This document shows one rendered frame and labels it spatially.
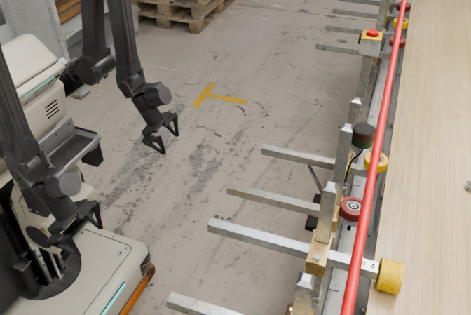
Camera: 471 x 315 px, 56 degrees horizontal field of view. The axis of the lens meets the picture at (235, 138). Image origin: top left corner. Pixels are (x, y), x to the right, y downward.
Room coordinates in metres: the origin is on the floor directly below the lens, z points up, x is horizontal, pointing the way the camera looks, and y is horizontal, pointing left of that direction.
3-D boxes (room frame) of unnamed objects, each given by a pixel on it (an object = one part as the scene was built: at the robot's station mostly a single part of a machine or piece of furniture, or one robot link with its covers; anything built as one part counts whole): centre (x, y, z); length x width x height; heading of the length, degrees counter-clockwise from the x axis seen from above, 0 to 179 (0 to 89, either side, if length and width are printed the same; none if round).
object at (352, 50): (2.17, -0.66, 0.80); 0.43 x 0.03 x 0.04; 69
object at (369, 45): (1.48, -0.50, 1.18); 0.07 x 0.07 x 0.08; 69
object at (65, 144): (1.06, 0.56, 0.99); 0.28 x 0.16 x 0.22; 156
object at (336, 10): (2.64, -0.83, 0.81); 0.43 x 0.03 x 0.04; 69
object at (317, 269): (0.75, -0.22, 0.95); 0.14 x 0.06 x 0.05; 159
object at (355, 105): (1.24, -0.41, 0.87); 0.04 x 0.04 x 0.48; 69
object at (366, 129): (0.99, -0.36, 1.06); 0.06 x 0.06 x 0.22; 69
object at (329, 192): (0.77, -0.23, 0.93); 0.04 x 0.04 x 0.48; 69
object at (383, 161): (1.17, -0.49, 0.85); 0.08 x 0.08 x 0.11
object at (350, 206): (0.95, -0.36, 0.85); 0.08 x 0.08 x 0.11
